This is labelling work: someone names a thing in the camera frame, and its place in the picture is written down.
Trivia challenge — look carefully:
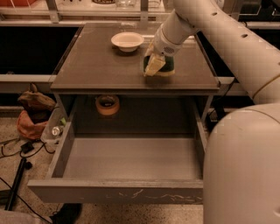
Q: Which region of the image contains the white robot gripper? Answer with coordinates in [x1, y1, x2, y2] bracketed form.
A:
[143, 24, 182, 76]

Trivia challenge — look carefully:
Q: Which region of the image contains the green and yellow sponge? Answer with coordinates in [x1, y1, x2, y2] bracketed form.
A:
[143, 56, 175, 77]

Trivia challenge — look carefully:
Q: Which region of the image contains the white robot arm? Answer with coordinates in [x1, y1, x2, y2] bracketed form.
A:
[144, 0, 280, 224]

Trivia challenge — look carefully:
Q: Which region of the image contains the grey cabinet with counter top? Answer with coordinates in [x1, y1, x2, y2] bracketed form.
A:
[52, 24, 219, 134]

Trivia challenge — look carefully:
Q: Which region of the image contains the open grey top drawer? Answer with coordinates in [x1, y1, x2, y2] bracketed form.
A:
[27, 101, 209, 205]

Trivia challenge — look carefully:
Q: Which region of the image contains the white bowl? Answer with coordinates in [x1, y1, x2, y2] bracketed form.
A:
[111, 32, 144, 53]

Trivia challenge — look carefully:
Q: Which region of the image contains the roll of masking tape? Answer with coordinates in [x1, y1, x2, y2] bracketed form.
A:
[95, 94, 120, 116]

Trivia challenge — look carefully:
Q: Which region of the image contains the clear plastic bottle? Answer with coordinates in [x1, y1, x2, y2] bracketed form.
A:
[41, 107, 67, 144]

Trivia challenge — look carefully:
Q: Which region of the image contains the orange cloth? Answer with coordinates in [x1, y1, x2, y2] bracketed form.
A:
[17, 110, 47, 140]

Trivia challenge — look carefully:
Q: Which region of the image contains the black tripod leg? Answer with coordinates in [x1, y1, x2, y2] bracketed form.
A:
[5, 157, 28, 211]

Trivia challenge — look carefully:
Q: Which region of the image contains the black floor cable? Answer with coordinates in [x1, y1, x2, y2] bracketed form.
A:
[0, 138, 56, 160]

